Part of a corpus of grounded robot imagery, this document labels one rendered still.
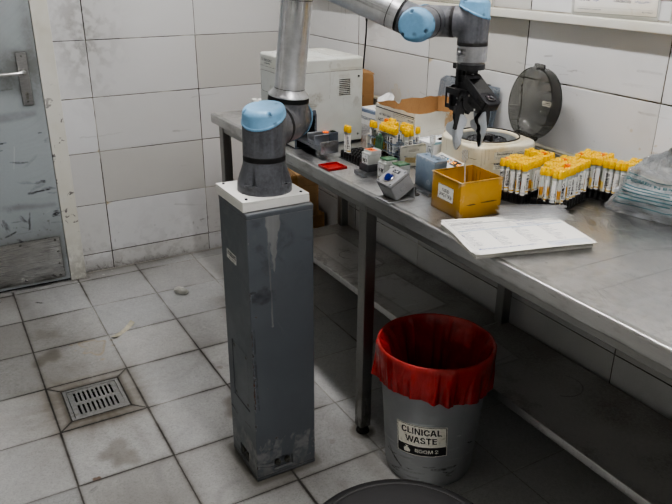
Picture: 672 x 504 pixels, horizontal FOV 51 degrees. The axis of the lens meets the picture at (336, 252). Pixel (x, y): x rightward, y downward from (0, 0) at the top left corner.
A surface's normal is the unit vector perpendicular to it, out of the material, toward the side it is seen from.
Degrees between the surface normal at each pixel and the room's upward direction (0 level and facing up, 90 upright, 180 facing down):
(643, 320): 0
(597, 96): 90
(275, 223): 90
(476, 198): 90
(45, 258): 90
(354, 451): 0
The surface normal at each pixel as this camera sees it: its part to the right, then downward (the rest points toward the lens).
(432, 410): -0.16, 0.44
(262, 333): 0.50, 0.34
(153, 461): 0.00, -0.92
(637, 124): -0.87, 0.18
